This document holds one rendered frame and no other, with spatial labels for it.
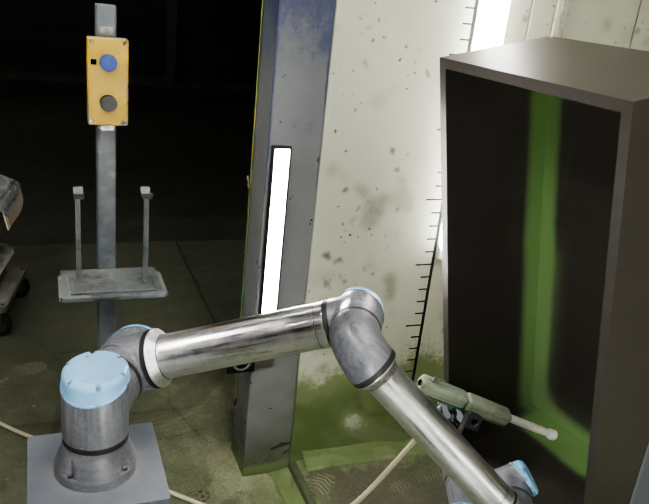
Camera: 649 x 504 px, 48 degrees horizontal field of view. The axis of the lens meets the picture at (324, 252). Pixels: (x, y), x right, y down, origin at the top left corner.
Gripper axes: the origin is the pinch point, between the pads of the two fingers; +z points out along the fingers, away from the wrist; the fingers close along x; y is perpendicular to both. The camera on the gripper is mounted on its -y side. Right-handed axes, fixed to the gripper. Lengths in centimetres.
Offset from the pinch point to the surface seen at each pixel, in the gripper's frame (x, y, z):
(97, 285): -98, 42, 43
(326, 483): 6, 79, 25
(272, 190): -60, -6, 59
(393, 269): -5, 7, 66
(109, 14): -125, -27, 80
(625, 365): 3, -52, -31
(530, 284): 17.2, -28.9, 30.5
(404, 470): 35, 69, 34
